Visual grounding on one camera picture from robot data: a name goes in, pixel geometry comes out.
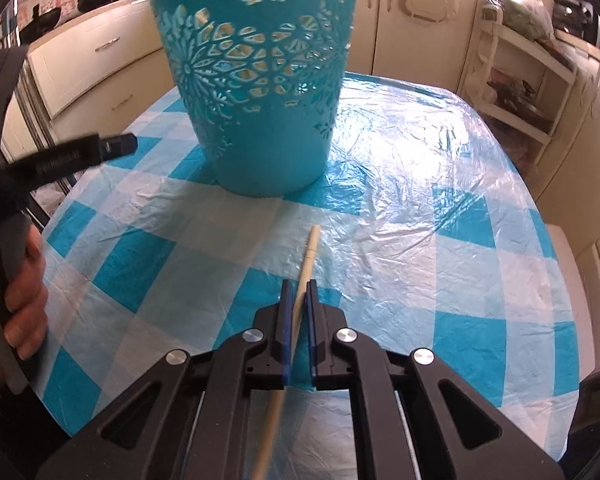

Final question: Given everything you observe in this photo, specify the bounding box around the wooden chopstick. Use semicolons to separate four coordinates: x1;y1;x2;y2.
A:
249;224;323;480

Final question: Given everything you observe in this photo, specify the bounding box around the person's left hand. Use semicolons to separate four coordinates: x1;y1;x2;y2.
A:
0;226;48;390

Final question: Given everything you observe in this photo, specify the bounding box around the blue white checkered tablecloth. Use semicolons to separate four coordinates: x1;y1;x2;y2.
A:
34;75;579;458

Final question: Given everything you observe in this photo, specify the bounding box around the black wok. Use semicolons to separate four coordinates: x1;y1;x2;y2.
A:
19;4;61;44

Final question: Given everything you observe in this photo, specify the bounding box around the teal perforated plastic bucket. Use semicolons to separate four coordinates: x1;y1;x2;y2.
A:
149;0;356;197

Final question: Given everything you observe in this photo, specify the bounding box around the white rolling storage cart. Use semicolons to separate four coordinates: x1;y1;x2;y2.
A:
458;3;578;165

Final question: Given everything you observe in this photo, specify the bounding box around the plastic bag of vegetables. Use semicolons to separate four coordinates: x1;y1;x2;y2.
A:
488;0;555;41

